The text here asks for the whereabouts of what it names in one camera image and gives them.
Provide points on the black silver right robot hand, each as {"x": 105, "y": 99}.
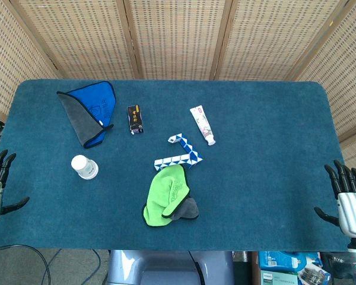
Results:
{"x": 353, "y": 207}

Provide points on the white paper cup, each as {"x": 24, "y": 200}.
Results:
{"x": 84, "y": 167}

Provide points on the printed product package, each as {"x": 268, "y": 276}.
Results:
{"x": 314, "y": 276}

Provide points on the blue product box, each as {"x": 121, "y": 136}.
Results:
{"x": 284, "y": 260}

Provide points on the dark blue table mat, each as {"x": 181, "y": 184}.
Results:
{"x": 255, "y": 193}

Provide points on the white green product box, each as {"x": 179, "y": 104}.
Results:
{"x": 279, "y": 278}

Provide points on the blue and grey microfibre cloth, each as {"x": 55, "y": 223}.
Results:
{"x": 90, "y": 112}

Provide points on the small black printed box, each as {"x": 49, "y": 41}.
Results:
{"x": 135, "y": 118}

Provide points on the green and grey microfibre cloth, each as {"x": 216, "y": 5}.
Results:
{"x": 163, "y": 196}

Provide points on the blue white snake puzzle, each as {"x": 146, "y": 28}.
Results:
{"x": 193, "y": 153}

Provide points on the white toothpaste tube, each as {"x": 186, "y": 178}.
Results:
{"x": 202, "y": 123}

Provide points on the grey-blue robot torso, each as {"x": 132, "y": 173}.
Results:
{"x": 166, "y": 267}

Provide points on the woven bamboo folding screen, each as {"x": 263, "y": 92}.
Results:
{"x": 178, "y": 38}

